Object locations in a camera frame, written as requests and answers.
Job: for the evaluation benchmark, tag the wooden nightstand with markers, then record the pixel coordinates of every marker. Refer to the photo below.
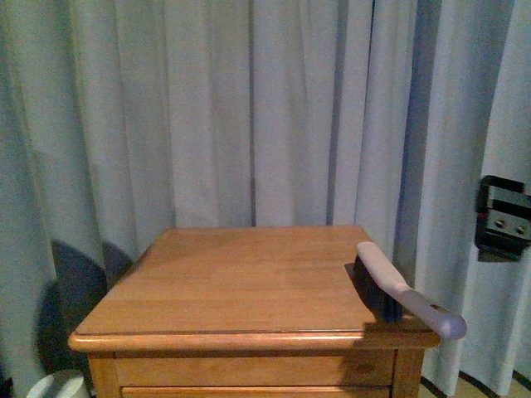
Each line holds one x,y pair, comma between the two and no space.
250,312

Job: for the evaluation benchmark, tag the grey curtain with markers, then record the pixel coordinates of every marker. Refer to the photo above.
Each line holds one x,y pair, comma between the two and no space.
122,118

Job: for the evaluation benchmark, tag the black and silver gripper device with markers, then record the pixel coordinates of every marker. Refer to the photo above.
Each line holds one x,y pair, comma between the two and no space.
502,231

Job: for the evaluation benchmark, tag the grey handled black brush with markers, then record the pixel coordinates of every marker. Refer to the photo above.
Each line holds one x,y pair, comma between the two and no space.
392,294

